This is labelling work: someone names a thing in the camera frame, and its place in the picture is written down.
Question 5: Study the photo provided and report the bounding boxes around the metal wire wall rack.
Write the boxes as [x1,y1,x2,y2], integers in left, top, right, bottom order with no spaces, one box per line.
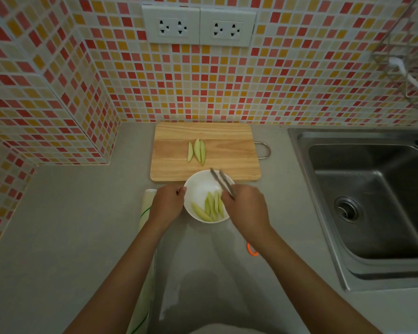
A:
[371,0,418,110]

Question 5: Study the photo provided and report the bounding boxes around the stainless steel sink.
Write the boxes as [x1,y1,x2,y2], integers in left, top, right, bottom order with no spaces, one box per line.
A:
[287,126,418,293]

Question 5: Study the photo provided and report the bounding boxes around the person's left forearm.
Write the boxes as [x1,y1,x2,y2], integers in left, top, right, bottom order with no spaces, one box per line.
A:
[63,219,172,334]

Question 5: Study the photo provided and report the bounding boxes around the metal cutting board handle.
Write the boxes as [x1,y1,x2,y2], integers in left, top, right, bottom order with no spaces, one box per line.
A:
[255,141,271,160]

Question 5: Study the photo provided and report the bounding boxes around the person's right hand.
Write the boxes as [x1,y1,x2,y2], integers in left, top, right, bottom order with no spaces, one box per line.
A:
[221,183,273,238]

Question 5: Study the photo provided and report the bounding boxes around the wooden cutting board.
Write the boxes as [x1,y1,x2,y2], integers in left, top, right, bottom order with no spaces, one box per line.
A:
[150,122,262,183]

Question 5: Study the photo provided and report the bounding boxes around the person's right forearm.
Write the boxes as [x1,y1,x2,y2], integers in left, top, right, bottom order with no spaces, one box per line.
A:
[230,224,384,334]

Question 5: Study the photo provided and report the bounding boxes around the person's white shirt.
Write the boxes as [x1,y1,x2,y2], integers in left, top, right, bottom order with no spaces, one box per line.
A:
[191,321,267,334]

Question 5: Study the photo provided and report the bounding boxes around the white round bowl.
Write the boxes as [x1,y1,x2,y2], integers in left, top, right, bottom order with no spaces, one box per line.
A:
[183,170,236,224]

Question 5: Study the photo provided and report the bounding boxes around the white cloth with green line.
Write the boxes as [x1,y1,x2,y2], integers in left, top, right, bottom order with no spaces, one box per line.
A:
[127,188,158,334]

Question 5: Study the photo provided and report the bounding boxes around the metal tongs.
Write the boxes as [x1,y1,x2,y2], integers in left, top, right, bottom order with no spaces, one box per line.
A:
[209,168,237,200]

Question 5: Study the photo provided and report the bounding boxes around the person's left hand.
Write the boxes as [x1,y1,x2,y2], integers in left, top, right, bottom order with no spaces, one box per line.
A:
[147,184,188,235]

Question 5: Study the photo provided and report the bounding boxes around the metal sink drain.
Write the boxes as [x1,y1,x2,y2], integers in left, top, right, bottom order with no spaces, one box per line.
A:
[334,196,364,224]

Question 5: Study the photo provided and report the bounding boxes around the white double wall socket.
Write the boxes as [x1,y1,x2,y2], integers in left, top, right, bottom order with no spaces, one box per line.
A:
[199,7,257,48]
[141,5,201,45]

